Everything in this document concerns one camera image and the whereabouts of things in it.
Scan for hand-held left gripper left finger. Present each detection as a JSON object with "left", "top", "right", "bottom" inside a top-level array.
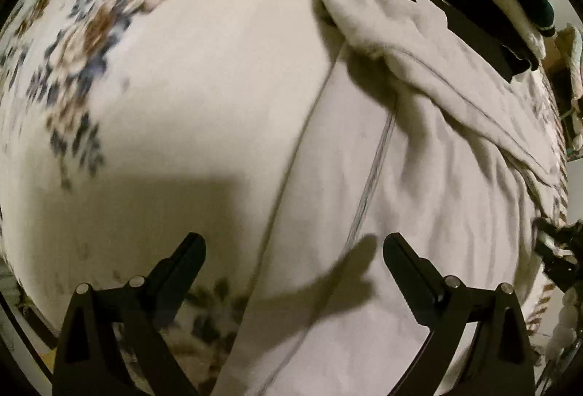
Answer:
[{"left": 52, "top": 232, "right": 207, "bottom": 396}]

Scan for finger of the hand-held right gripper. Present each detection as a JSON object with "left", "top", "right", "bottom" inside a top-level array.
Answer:
[{"left": 532, "top": 217, "right": 583, "bottom": 287}]

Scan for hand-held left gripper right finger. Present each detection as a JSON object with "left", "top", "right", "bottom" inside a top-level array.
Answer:
[{"left": 383, "top": 232, "right": 536, "bottom": 396}]

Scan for white pants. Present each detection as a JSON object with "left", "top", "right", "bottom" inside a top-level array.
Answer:
[{"left": 210, "top": 0, "right": 568, "bottom": 396}]

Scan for floral bed sheet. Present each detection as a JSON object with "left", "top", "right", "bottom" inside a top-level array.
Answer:
[{"left": 0, "top": 0, "right": 570, "bottom": 396}]

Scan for white knitted cloth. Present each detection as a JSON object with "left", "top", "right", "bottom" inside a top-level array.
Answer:
[{"left": 556, "top": 23, "right": 583, "bottom": 101}]

